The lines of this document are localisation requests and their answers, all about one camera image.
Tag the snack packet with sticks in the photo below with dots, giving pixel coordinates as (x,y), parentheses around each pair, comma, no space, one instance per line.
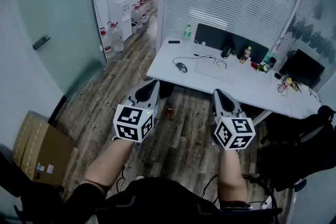
(296,86)

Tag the white keyboard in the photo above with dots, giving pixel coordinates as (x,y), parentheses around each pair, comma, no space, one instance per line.
(214,70)

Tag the white desk leg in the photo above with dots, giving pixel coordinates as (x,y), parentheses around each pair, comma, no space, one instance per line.
(262,116)

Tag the small black bar-shaped device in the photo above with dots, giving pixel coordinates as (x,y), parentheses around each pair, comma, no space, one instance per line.
(174,41)

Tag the black tumbler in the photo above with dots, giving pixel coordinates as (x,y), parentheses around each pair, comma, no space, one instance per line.
(226,53)

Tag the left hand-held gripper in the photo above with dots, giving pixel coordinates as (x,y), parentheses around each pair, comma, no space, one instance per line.
(126,123)

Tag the black mouse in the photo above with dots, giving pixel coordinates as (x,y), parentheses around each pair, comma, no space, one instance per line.
(182,67)

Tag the green cap water bottle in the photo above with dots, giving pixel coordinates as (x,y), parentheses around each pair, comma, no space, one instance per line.
(187,33)

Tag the small red container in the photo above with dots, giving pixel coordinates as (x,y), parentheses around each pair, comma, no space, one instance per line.
(254,64)

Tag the person's white shoe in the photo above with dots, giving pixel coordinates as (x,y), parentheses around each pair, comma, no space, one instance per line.
(140,177)

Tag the teal box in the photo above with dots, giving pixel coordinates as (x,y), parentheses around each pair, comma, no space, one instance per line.
(267,55)

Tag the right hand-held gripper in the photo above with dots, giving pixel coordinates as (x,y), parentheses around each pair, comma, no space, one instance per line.
(236,133)

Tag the black waste bin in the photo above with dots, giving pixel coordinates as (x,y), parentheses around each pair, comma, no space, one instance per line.
(166,89)

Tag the frosted glass door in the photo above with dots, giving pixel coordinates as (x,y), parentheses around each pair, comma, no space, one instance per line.
(60,8)

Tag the white waste bin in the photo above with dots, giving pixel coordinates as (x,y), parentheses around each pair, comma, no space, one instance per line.
(134,29)

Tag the row of clear water jugs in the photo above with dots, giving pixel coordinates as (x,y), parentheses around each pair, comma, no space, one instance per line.
(137,15)

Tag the dark cup with black lid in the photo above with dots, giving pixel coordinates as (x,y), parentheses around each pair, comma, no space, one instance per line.
(272,61)

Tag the small black charger box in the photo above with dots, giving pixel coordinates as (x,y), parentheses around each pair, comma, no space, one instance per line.
(277,75)

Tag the brown cardboard box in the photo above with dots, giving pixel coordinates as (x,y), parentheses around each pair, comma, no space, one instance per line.
(44,147)

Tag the person's black shirt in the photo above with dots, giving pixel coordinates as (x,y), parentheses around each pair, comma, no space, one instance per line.
(157,199)

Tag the person's left forearm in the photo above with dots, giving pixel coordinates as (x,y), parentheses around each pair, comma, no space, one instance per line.
(110,162)

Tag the small bottle with red label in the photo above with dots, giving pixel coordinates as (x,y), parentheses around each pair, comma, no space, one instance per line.
(283,87)

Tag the small red box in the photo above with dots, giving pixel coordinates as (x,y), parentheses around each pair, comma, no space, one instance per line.
(170,110)

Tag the white flower plant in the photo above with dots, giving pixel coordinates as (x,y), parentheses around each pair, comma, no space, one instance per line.
(262,67)

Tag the person's right forearm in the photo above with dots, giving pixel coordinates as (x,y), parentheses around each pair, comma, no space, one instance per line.
(231,175)

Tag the black office chair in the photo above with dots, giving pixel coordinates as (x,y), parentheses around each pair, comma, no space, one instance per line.
(302,144)

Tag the yellow cap tea bottle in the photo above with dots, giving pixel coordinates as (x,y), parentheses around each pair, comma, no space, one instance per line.
(245,56)

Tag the white water dispenser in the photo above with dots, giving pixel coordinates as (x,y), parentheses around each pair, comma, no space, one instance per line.
(119,15)

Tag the black monitor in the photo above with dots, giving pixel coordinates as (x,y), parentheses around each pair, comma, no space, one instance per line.
(302,68)
(210,36)

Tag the small yellow object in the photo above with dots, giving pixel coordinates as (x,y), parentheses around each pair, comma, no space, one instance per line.
(288,81)

